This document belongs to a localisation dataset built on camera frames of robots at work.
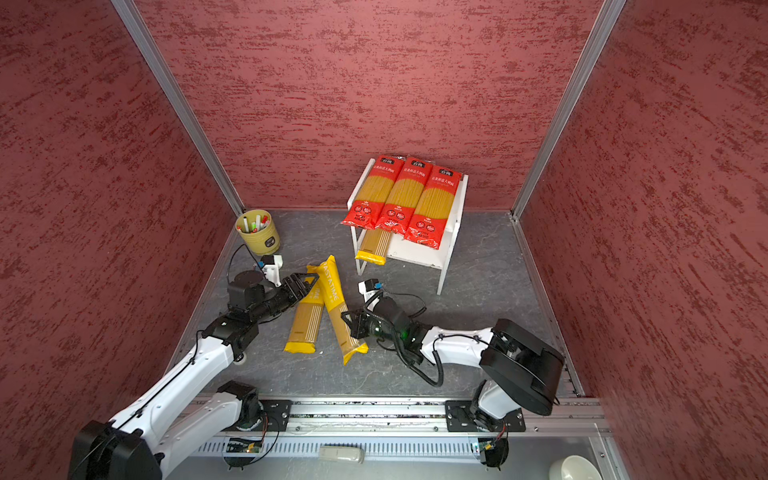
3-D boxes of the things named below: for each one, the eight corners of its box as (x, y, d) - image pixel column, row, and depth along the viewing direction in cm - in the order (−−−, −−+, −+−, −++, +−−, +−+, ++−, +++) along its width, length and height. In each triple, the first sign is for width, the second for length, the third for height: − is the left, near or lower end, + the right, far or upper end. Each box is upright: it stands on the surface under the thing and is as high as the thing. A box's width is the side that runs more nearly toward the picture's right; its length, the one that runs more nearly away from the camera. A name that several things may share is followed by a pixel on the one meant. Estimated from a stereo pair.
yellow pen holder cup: (244, 248, 110) (228, 223, 99) (269, 230, 116) (256, 204, 105) (268, 266, 105) (254, 241, 94) (292, 246, 111) (281, 221, 100)
